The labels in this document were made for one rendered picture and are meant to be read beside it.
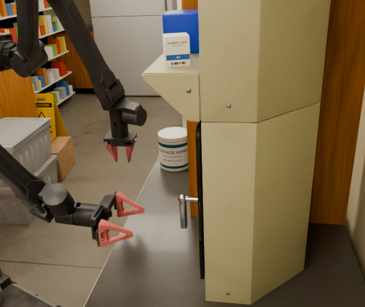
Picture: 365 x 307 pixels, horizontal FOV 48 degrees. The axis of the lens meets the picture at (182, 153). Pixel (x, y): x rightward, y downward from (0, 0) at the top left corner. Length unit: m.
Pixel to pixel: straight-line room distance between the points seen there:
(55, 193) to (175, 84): 0.38
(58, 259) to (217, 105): 2.21
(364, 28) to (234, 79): 0.48
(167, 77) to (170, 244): 0.61
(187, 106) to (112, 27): 5.21
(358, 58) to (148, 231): 0.79
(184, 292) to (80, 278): 1.63
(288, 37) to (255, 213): 0.37
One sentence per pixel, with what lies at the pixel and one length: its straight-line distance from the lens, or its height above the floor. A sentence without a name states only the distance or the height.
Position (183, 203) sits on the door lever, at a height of 1.19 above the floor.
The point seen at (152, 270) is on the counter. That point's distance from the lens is 1.17.
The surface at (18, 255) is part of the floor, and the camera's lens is 3.01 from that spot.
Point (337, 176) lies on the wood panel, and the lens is 1.30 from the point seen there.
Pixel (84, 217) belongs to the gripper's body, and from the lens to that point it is 1.01.
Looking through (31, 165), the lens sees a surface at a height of 0.40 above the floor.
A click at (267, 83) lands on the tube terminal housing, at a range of 0.81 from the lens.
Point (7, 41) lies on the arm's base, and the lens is 1.58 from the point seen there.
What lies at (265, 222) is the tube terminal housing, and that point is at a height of 1.16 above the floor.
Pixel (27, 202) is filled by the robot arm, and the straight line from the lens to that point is 1.05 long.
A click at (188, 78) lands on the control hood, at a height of 1.50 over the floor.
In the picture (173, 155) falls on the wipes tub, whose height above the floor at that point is 1.02.
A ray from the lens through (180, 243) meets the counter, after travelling 1.26.
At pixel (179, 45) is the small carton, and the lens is 0.85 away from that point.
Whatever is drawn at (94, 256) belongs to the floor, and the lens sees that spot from 2.82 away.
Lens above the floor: 1.69
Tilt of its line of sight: 24 degrees down
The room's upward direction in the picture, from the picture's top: 3 degrees counter-clockwise
